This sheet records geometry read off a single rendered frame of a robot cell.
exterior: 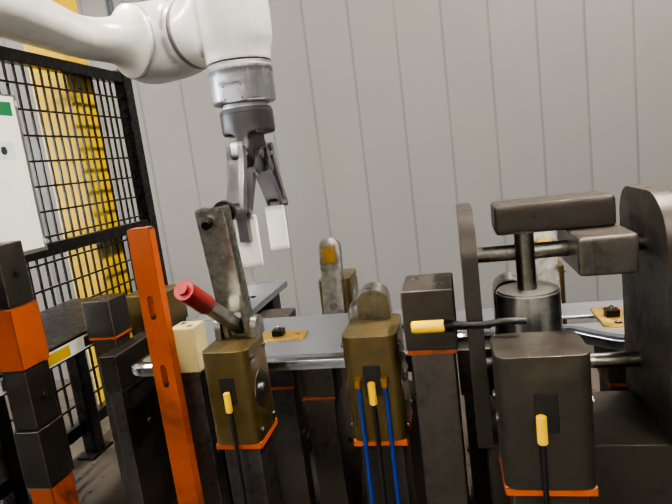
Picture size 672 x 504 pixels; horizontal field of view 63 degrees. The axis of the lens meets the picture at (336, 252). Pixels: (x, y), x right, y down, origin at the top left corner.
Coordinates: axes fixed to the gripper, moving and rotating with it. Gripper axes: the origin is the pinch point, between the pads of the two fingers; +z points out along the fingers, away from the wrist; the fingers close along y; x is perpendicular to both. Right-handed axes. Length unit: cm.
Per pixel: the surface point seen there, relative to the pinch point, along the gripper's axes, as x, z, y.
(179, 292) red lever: -0.2, -0.4, 26.8
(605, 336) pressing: 43.8, 13.4, 7.7
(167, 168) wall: -102, -17, -166
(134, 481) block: -26.2, 35.0, 4.4
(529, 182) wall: 62, 9, -186
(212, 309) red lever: 0.9, 2.8, 22.3
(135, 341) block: -25.5, 13.7, -1.9
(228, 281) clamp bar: 0.4, 1.2, 16.1
